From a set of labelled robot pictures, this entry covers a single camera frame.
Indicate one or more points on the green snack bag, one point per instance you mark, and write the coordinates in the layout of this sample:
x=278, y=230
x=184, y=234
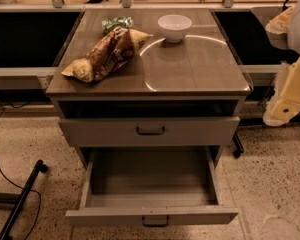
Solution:
x=110, y=23

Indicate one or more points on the black caster leg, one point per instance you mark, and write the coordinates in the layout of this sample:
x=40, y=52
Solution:
x=239, y=147

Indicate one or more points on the grey drawer cabinet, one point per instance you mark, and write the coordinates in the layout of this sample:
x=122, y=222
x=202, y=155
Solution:
x=196, y=77

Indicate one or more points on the drawer with handle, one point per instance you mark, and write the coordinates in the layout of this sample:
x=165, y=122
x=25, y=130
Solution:
x=150, y=187
x=145, y=132

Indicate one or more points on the white bowl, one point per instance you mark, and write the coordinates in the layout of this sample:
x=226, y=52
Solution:
x=174, y=27

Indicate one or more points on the black stand leg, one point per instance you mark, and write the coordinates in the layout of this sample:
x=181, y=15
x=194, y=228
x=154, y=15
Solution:
x=16, y=201

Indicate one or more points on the brown yellow chip bag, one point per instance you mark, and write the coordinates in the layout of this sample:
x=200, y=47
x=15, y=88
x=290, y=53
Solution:
x=113, y=51

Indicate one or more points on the dark side table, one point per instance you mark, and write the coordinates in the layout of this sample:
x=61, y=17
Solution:
x=266, y=17

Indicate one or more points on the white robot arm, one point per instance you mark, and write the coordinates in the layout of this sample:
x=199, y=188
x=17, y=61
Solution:
x=294, y=29

